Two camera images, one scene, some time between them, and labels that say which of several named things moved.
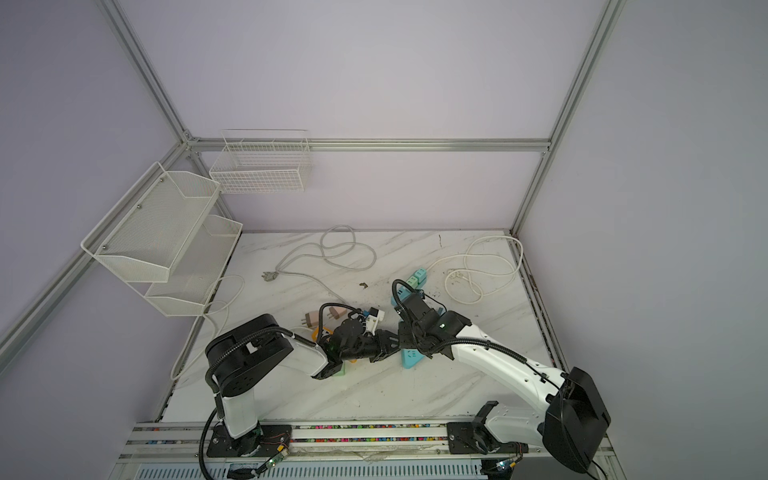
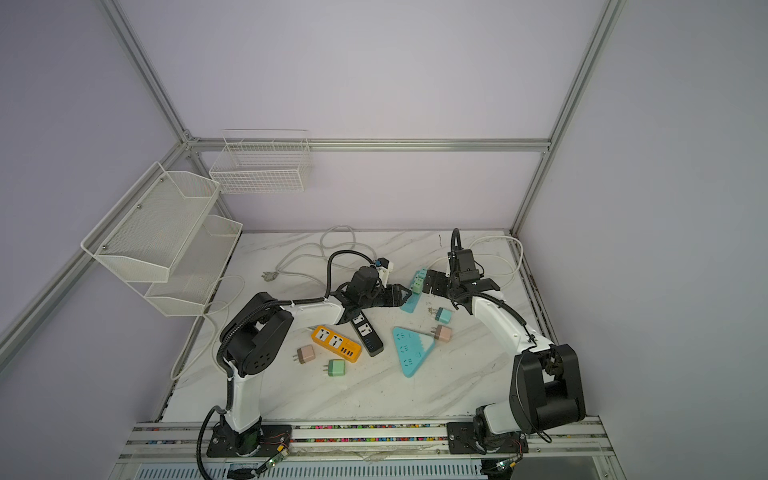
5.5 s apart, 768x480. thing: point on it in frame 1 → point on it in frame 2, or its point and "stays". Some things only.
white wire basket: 263,161 stays
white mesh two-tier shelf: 163,240 stays
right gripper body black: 409,337 → 441,285
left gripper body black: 370,348 → 382,297
